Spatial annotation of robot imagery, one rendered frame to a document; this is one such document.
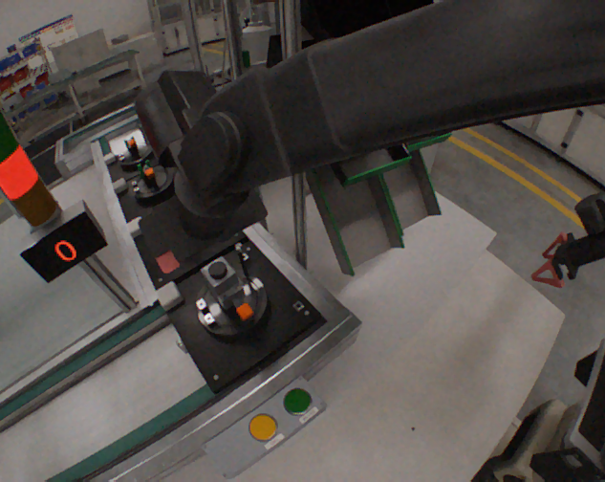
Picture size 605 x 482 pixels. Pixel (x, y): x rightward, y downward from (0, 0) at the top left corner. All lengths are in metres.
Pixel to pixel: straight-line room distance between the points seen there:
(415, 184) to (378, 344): 0.38
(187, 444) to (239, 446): 0.09
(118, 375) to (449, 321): 0.74
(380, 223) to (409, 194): 0.12
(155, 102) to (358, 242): 0.45
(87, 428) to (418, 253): 0.89
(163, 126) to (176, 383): 0.48
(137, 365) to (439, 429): 0.62
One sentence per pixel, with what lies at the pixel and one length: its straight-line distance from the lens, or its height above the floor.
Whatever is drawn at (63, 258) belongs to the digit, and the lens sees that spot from 0.48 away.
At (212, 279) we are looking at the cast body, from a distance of 0.46.
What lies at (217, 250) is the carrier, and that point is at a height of 0.97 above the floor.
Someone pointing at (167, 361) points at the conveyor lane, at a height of 0.92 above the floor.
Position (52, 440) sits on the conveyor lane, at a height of 0.92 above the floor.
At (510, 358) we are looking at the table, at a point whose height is 0.86.
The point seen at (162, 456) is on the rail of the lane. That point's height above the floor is 0.96.
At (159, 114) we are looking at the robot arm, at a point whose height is 1.37.
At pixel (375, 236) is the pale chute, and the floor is 1.02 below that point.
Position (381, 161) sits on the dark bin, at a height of 1.20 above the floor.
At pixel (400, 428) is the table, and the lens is 0.62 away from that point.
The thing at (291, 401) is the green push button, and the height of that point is 0.97.
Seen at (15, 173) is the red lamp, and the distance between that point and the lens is 0.42.
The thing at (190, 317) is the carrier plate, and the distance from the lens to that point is 0.58.
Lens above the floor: 1.45
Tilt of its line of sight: 49 degrees down
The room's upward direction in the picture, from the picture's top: 3 degrees counter-clockwise
